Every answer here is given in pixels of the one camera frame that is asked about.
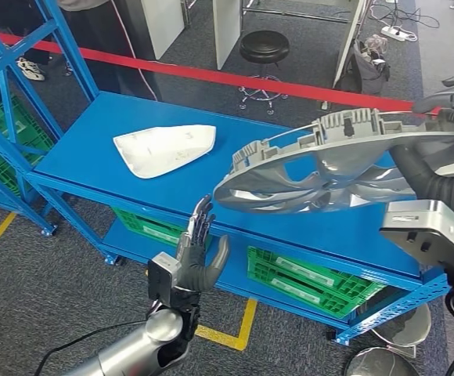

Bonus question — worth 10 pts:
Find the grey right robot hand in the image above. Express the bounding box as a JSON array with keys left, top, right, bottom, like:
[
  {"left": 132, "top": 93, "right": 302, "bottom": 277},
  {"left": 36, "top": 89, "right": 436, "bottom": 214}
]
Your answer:
[{"left": 389, "top": 72, "right": 454, "bottom": 223}]

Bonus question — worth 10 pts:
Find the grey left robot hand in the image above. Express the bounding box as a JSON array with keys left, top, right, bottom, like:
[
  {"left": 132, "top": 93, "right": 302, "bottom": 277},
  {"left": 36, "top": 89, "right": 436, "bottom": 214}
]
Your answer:
[{"left": 175, "top": 194, "right": 231, "bottom": 293}]

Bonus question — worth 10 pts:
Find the grey wheel hubcap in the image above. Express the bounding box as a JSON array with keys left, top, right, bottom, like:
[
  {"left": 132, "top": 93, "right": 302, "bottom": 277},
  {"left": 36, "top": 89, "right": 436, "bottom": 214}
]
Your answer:
[{"left": 213, "top": 107, "right": 454, "bottom": 215}]

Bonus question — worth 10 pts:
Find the blue metal shelf rack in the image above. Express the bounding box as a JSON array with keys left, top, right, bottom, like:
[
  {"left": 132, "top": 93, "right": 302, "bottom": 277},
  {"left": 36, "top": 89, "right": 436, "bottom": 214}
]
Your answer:
[
  {"left": 0, "top": 60, "right": 59, "bottom": 239},
  {"left": 0, "top": 0, "right": 451, "bottom": 346}
]

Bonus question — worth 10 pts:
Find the white plastic panel part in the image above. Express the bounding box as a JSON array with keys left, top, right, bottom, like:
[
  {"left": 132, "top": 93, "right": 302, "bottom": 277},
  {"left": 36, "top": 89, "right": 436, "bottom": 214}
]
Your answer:
[{"left": 113, "top": 124, "right": 217, "bottom": 180}]

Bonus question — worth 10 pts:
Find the dark grey bag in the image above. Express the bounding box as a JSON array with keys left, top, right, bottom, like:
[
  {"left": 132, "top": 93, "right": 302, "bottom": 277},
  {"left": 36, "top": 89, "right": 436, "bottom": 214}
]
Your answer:
[{"left": 338, "top": 33, "right": 391, "bottom": 96}]

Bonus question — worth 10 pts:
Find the white power strip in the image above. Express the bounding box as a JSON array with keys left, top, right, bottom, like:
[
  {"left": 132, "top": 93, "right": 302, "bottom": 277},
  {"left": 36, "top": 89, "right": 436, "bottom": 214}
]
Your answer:
[{"left": 381, "top": 24, "right": 418, "bottom": 42}]

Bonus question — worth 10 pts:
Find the red barrier belt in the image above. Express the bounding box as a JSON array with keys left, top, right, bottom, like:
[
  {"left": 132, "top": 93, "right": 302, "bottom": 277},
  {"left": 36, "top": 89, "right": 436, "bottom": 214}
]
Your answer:
[{"left": 0, "top": 31, "right": 441, "bottom": 115}]

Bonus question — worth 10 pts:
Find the black round stool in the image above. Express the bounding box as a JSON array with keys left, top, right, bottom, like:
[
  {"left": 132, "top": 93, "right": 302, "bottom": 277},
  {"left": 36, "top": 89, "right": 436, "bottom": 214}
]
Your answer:
[{"left": 238, "top": 30, "right": 290, "bottom": 116}]

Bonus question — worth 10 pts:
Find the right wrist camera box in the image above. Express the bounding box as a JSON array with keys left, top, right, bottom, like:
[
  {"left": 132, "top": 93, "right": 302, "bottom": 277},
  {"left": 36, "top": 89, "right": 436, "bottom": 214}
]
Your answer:
[{"left": 379, "top": 199, "right": 454, "bottom": 281}]

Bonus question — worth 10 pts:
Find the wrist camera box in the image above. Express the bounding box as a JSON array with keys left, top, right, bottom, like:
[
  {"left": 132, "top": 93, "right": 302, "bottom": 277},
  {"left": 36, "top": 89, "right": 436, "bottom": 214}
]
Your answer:
[
  {"left": 379, "top": 199, "right": 454, "bottom": 281},
  {"left": 147, "top": 252, "right": 183, "bottom": 308}
]

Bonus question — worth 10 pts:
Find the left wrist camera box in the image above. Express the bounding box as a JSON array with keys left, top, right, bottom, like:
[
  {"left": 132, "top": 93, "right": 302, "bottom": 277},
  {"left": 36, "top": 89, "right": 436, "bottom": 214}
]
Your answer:
[{"left": 147, "top": 252, "right": 183, "bottom": 308}]

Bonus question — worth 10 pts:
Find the black cable bundle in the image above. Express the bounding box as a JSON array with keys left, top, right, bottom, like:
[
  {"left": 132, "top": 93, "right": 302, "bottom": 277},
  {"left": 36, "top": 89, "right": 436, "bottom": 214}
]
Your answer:
[{"left": 368, "top": 0, "right": 441, "bottom": 31}]

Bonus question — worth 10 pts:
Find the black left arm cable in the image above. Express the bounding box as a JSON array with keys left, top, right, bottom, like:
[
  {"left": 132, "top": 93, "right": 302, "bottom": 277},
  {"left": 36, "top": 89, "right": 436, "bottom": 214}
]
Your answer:
[{"left": 35, "top": 320, "right": 149, "bottom": 376}]

